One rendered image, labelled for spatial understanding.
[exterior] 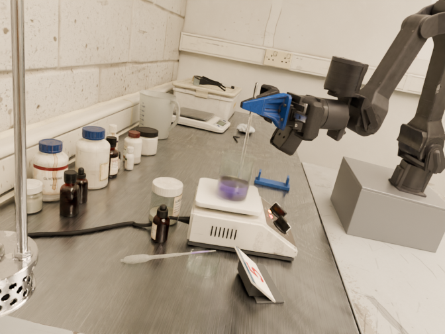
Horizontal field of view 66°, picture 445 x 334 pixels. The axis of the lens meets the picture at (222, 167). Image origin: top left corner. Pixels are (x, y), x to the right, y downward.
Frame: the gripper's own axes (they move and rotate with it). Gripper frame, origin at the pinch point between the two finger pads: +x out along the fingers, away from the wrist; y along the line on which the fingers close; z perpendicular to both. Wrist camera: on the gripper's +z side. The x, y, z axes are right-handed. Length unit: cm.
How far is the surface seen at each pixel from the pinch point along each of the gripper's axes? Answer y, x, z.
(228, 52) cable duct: 133, -43, -6
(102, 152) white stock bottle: 20.6, 24.4, 16.6
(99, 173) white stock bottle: 20.6, 24.7, 21.6
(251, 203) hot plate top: -3.4, -0.4, 16.9
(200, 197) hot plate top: -1.1, 8.5, 16.8
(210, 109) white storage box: 102, -27, 20
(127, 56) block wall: 78, 15, 0
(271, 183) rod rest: 24.0, -20.7, 24.9
